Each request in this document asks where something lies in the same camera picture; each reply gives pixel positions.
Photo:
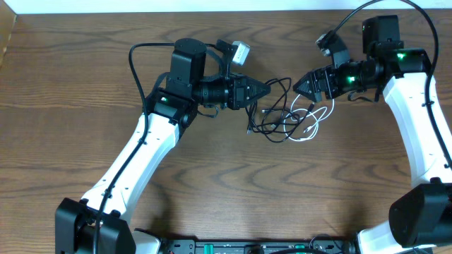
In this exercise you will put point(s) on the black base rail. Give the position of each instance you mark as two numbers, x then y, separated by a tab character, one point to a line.
323	244

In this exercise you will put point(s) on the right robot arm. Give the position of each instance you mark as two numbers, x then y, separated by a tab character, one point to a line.
421	219

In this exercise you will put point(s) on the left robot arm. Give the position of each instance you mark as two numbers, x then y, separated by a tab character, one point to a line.
200	75

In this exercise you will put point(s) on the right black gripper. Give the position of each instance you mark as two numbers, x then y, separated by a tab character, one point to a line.
327	74

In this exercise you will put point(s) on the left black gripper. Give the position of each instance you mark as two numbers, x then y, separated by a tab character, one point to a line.
239	97

